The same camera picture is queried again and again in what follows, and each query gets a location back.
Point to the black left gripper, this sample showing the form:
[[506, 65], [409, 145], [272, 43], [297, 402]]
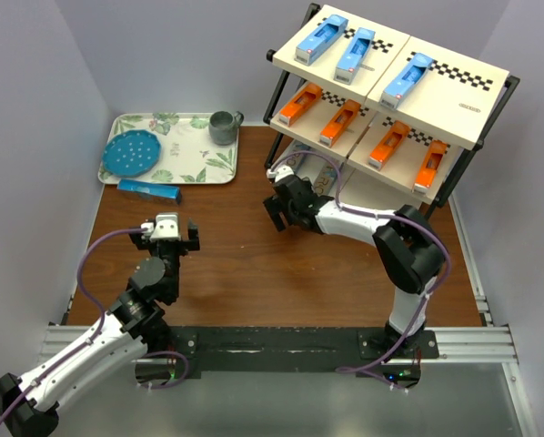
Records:
[[191, 242]]

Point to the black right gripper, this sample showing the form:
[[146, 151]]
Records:
[[275, 208]]

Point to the blue silver R&O toothpaste box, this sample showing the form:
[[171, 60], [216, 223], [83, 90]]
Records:
[[152, 192]]

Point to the orange Curaprox box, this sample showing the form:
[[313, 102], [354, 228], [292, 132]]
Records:
[[300, 103], [339, 123], [429, 167]]

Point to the orange Curaprox box flap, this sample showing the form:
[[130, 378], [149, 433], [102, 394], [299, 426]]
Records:
[[388, 145]]

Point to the light blue Curaprox box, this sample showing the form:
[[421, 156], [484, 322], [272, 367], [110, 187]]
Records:
[[320, 39], [400, 87], [349, 64]]

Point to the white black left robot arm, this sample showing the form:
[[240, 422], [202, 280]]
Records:
[[132, 328]]

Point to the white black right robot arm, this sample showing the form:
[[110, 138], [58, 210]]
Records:
[[411, 253]]

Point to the cream three tier shelf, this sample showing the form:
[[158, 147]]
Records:
[[457, 102]]

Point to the leaf patterned serving tray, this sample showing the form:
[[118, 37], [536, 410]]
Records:
[[188, 154]]

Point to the grey ceramic mug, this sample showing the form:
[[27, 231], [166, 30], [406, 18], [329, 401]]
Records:
[[223, 127]]

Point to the teal dotted plate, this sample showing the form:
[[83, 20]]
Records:
[[131, 154]]

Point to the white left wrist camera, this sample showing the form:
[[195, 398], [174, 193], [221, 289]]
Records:
[[165, 226]]

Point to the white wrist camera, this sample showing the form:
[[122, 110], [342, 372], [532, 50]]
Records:
[[275, 175], [165, 226]]

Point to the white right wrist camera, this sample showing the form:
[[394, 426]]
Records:
[[275, 175]]

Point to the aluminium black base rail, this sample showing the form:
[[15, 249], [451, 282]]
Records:
[[343, 350]]

